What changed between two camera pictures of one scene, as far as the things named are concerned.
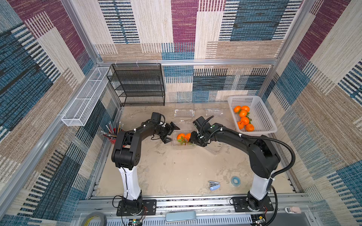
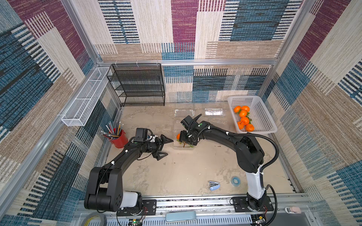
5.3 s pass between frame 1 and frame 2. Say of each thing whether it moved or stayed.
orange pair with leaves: stayed
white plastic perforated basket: stayed
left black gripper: moved
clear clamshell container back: stayed
